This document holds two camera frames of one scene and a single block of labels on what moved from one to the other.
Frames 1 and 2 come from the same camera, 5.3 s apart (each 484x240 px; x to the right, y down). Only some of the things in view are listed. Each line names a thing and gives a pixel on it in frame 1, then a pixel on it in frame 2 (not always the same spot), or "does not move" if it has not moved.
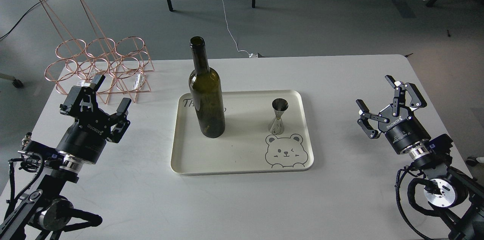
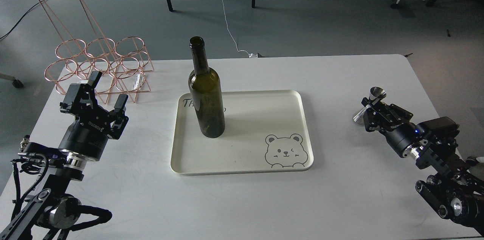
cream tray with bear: x=246 y=146 does not move
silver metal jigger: x=279 y=105 -> x=376 y=94
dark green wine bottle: x=207 y=92 does not move
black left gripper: x=86 y=141 does not move
